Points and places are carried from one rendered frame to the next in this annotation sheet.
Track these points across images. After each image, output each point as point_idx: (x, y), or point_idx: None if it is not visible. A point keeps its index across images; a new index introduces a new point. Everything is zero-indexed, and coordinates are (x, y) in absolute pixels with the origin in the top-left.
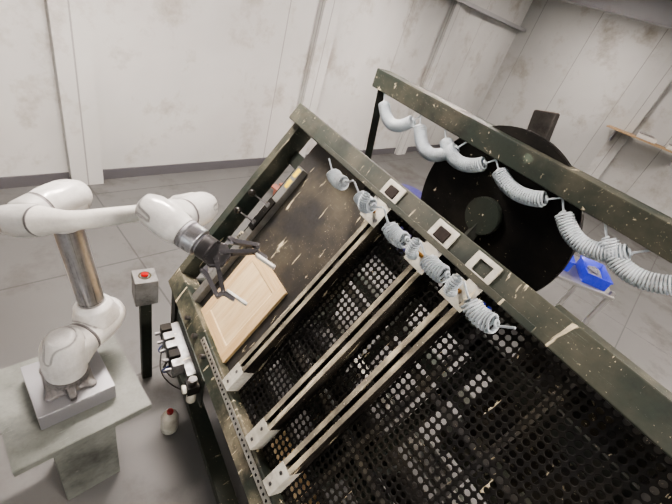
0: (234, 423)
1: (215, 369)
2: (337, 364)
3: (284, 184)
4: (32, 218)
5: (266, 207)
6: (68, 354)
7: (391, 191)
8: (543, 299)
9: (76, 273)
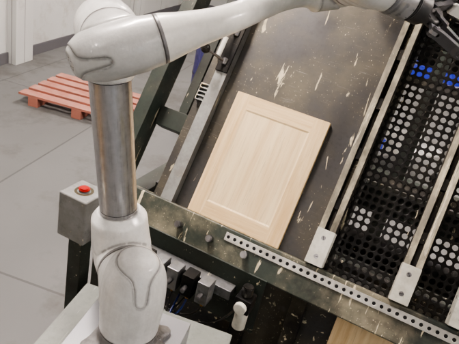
0: (356, 297)
1: (279, 257)
2: None
3: None
4: (174, 26)
5: (235, 36)
6: (163, 279)
7: None
8: None
9: (126, 155)
